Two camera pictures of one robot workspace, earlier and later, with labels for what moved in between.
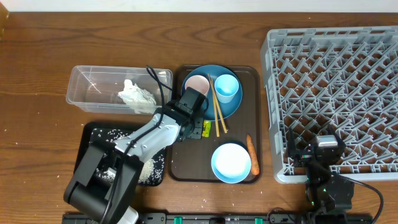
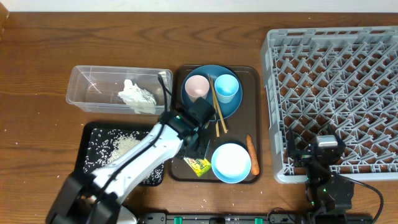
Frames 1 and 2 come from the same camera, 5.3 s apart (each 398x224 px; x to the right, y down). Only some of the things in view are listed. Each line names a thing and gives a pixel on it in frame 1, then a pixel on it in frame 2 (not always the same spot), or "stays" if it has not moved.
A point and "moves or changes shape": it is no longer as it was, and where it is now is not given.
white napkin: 142,101 stays
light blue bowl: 231,163 stays
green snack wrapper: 206,129 moves or changes shape
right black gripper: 303,157 stays
